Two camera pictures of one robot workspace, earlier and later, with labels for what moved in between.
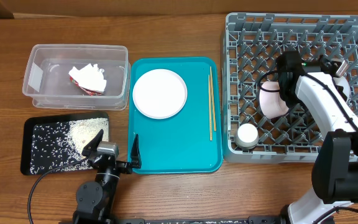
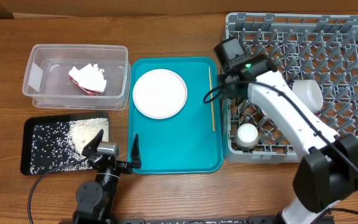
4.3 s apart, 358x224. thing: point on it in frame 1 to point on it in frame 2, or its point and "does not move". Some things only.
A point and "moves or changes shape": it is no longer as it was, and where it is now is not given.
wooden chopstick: [212, 99] moves or changes shape
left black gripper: [127, 167] does not move
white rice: [56, 144] does not move
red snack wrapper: [88, 91] does not move
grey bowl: [342, 81] moves or changes shape
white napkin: [90, 77] does not move
